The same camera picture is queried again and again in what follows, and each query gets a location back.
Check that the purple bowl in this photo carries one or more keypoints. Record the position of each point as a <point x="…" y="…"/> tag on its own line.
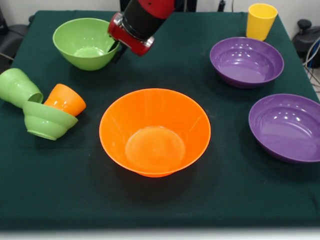
<point x="287" y="132"/>
<point x="246" y="67"/>

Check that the yellow cup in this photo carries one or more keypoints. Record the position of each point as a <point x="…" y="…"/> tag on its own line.
<point x="260" y="25"/>

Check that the green cup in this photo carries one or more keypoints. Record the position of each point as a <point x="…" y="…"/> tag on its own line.
<point x="17" y="87"/>

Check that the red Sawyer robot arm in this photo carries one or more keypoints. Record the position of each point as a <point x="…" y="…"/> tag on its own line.
<point x="147" y="17"/>

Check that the grey black machine base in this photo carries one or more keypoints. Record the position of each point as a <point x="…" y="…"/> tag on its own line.
<point x="308" y="40"/>
<point x="12" y="37"/>

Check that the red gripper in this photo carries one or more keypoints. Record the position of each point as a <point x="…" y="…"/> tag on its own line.
<point x="125" y="40"/>

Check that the dark green tablecloth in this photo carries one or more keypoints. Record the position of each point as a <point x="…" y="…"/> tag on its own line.
<point x="160" y="200"/>

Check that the large green bowl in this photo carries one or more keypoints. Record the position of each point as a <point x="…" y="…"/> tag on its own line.
<point x="80" y="37"/>

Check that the orange cup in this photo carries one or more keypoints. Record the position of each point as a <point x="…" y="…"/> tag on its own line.
<point x="67" y="100"/>

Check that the large orange bowl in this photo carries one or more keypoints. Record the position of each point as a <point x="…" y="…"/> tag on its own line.
<point x="155" y="112"/>

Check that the small green bowl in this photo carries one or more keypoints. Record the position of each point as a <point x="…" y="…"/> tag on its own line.
<point x="47" y="122"/>

